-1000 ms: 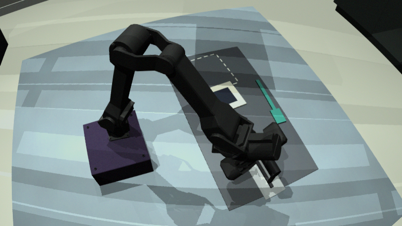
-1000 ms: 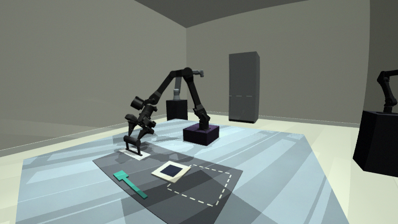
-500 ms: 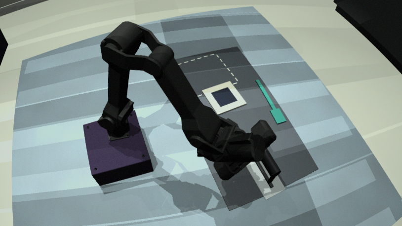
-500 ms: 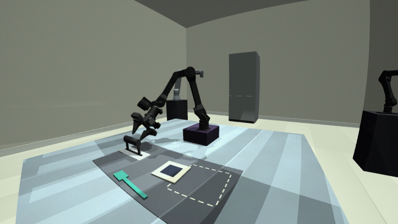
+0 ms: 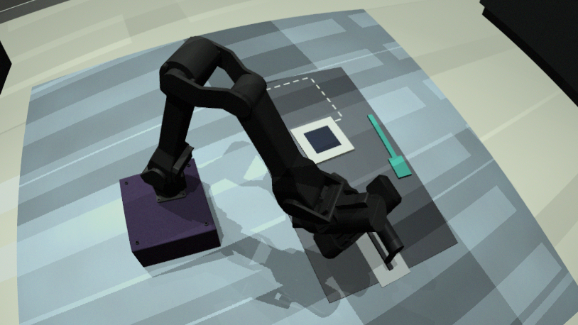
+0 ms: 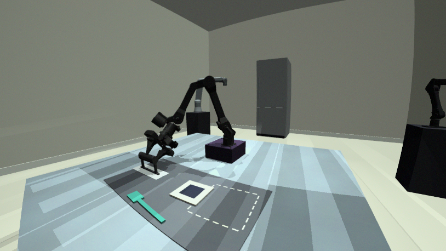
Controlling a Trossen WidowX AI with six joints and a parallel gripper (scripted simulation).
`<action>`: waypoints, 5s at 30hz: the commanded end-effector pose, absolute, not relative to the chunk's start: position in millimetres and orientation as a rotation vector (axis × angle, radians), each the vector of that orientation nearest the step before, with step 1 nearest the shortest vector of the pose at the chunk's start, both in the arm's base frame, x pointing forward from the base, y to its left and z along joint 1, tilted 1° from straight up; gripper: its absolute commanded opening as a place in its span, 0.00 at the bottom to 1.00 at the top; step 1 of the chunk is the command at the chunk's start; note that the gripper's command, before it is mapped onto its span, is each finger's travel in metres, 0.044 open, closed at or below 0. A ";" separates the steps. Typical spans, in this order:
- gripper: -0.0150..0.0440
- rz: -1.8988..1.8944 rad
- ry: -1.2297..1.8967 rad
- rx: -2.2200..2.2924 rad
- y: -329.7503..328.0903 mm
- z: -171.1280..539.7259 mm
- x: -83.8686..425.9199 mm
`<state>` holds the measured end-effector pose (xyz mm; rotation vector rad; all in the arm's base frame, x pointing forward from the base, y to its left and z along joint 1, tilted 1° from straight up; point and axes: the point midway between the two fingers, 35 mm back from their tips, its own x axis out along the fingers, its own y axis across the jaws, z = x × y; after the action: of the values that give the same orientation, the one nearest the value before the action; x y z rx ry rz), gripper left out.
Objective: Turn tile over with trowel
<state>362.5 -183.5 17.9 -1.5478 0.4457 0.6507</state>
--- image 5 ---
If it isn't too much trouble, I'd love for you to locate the teal trowel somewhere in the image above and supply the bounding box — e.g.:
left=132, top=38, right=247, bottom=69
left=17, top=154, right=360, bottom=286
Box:
left=367, top=115, right=412, bottom=179

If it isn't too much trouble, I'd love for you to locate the white square tile with dark square center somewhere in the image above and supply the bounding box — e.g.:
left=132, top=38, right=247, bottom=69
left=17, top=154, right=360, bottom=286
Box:
left=290, top=116, right=354, bottom=165

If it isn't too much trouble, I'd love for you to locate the small trowel with black handle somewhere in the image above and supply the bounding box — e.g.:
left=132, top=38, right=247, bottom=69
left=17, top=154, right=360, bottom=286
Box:
left=356, top=219, right=410, bottom=287

